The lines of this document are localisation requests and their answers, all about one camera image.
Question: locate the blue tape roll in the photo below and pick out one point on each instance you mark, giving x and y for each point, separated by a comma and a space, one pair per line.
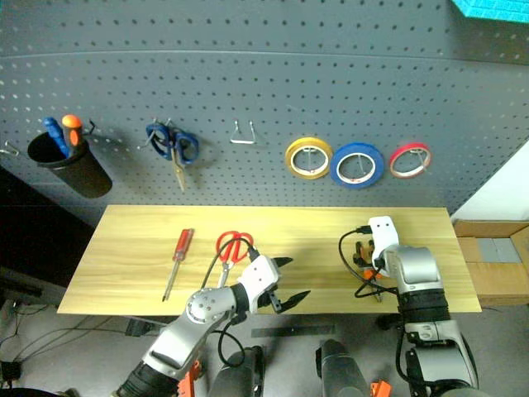
334, 167

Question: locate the brown cardboard box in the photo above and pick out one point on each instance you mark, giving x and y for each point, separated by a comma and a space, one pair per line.
496, 285

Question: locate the grey metal pegboard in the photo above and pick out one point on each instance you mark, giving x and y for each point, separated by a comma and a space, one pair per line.
264, 82

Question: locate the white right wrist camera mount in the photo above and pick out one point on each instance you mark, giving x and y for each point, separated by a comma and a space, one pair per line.
384, 235

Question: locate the red tape roll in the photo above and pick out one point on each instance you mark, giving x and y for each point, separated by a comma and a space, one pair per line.
409, 146

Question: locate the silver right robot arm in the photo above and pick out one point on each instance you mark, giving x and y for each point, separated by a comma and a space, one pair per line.
425, 297

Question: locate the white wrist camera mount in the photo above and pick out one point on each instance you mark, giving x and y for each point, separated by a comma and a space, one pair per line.
261, 275
384, 235

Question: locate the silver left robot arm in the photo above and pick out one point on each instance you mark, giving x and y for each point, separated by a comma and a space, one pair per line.
198, 314

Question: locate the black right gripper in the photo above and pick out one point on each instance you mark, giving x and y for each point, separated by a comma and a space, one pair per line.
358, 259

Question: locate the yellow tape roll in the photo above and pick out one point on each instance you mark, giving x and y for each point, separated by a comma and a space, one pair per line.
289, 160

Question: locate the black cup holder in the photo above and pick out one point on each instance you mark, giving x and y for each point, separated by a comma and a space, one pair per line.
84, 175

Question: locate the black flat strip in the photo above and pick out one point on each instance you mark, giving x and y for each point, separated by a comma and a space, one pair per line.
293, 331

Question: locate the silver pegboard hook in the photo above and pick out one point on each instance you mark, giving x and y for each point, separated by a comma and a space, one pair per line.
308, 159
361, 165
12, 151
422, 159
168, 122

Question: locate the black pegboard hook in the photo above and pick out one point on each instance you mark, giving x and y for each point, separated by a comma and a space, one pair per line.
93, 124

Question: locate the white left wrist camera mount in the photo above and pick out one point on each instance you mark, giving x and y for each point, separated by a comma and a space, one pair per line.
261, 275

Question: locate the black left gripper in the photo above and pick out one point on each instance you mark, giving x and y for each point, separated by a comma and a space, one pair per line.
270, 295

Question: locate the orange bracket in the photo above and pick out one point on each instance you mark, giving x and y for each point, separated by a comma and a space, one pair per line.
381, 388
190, 378

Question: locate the black cabinet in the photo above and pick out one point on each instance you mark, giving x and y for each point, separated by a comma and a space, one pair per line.
33, 240

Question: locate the teal foam panel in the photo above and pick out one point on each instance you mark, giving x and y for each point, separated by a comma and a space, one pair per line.
496, 8

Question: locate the dark rounded shape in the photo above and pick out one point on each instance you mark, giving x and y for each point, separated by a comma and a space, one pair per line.
341, 368
237, 376

